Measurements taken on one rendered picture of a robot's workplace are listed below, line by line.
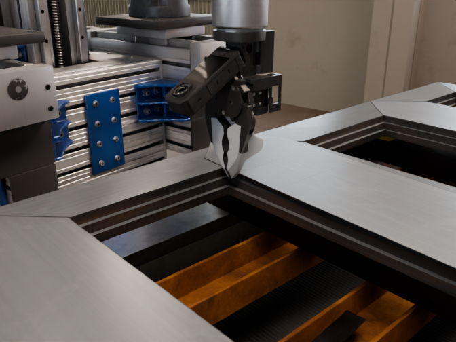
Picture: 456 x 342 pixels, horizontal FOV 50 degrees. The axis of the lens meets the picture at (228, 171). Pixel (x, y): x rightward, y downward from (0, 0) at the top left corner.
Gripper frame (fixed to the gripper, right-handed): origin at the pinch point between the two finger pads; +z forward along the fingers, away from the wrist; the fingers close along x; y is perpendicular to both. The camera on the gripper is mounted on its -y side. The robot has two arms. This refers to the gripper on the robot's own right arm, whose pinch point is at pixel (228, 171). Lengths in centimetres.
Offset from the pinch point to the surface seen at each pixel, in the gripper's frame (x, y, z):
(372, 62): 157, 291, 35
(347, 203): -17.5, 5.0, 0.8
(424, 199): -23.6, 13.8, 0.8
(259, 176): -3.4, 3.1, 0.7
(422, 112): -2, 55, 1
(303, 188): -10.5, 4.7, 0.8
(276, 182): -6.6, 3.3, 0.8
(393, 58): 142, 294, 30
